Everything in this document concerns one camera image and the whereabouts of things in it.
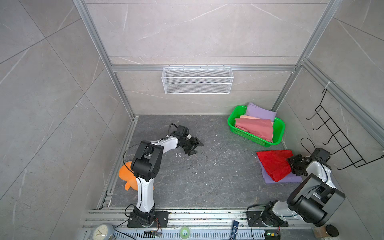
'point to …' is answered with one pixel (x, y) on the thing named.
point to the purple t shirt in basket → (253, 110)
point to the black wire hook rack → (354, 157)
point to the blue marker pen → (235, 225)
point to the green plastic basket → (236, 111)
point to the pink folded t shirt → (261, 128)
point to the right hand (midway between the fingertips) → (288, 159)
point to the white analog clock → (103, 231)
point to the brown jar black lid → (325, 231)
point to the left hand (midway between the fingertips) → (201, 144)
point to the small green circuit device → (272, 236)
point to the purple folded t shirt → (290, 178)
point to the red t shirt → (275, 161)
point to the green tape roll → (186, 228)
